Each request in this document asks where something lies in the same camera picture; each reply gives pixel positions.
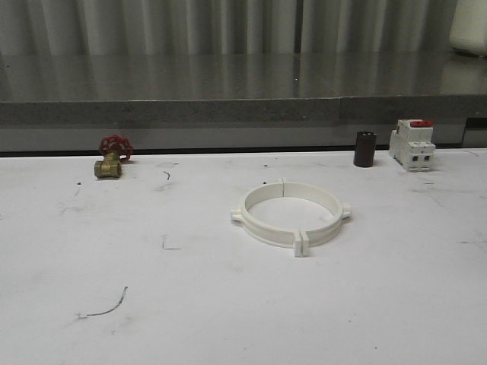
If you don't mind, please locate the white half-ring pipe clamp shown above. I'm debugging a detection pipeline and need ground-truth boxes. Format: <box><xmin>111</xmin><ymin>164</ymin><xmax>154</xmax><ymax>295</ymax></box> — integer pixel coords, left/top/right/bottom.
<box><xmin>282</xmin><ymin>179</ymin><xmax>352</xmax><ymax>257</ymax></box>
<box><xmin>230</xmin><ymin>179</ymin><xmax>309</xmax><ymax>257</ymax></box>

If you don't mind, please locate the dark brown cylinder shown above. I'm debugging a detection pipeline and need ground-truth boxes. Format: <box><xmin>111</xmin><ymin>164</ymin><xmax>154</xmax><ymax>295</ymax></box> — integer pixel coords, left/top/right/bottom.
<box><xmin>353</xmin><ymin>131</ymin><xmax>377</xmax><ymax>168</ymax></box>

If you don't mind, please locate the brass valve red handwheel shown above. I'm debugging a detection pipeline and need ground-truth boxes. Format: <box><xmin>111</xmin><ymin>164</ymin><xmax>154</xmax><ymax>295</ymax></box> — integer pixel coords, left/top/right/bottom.
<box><xmin>94</xmin><ymin>135</ymin><xmax>134</xmax><ymax>179</ymax></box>

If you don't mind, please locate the grey stone counter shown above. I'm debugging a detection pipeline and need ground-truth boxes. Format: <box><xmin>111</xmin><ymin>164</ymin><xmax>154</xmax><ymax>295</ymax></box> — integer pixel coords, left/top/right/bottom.
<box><xmin>1</xmin><ymin>52</ymin><xmax>486</xmax><ymax>155</ymax></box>

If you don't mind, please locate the white container on counter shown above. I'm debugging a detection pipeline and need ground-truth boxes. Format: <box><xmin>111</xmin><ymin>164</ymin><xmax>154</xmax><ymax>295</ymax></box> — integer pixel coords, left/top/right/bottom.
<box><xmin>449</xmin><ymin>0</ymin><xmax>487</xmax><ymax>56</ymax></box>

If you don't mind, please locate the white circuit breaker red switch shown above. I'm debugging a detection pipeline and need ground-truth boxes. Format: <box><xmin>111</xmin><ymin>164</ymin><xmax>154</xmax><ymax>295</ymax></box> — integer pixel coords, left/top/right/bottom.
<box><xmin>389</xmin><ymin>119</ymin><xmax>436</xmax><ymax>172</ymax></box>

